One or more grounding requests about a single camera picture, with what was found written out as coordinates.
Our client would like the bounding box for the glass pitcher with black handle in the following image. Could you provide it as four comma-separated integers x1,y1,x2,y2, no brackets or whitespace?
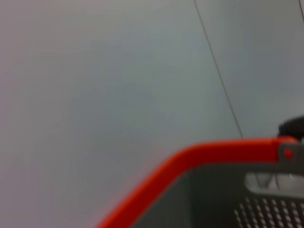
278,115,304,140

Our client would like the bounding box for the grey-green perforated storage bin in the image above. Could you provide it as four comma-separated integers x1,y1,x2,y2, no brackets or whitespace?
130,142,304,228

